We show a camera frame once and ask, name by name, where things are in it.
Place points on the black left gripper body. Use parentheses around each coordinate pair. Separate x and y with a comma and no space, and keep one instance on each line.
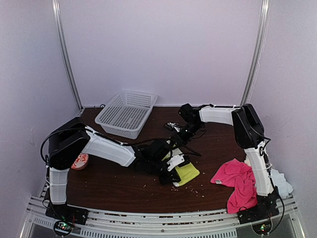
(155,165)

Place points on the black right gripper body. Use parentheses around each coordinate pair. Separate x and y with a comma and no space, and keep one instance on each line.
(193,128)

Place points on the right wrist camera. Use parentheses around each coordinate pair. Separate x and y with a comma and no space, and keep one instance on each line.
(173,127)

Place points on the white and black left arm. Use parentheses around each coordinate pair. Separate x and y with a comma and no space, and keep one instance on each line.
(67,142)

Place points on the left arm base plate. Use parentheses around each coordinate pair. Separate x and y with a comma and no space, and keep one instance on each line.
(67,213)

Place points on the white perforated plastic basket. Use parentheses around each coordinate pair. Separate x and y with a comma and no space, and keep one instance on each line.
(126,113)

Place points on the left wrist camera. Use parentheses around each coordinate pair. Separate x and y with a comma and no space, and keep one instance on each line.
(175,161)

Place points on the aluminium corner post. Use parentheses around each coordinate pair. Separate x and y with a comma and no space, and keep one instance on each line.
(65,54)
(259,45)

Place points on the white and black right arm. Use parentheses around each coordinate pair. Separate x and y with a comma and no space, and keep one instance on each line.
(249,135)

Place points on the right aluminium corner post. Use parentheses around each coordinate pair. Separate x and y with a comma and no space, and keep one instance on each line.
(259,45)

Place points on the red patterned bowl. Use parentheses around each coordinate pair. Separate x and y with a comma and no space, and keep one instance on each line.
(81,162)

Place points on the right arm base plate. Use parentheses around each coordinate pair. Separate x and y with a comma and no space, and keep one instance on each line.
(256,213)

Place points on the cream towel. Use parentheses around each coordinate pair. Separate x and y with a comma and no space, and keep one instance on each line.
(247,161)

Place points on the green and white patterned towel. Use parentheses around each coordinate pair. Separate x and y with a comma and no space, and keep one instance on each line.
(183,173)

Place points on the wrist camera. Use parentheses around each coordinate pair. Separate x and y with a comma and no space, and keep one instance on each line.
(173,127)
(175,161)

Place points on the pink towel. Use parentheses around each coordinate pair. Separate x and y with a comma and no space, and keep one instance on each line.
(239,176)

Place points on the left aluminium corner post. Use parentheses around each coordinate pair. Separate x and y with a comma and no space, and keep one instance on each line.
(65,54)

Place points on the light blue towel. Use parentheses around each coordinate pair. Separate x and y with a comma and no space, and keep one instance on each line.
(284,187)

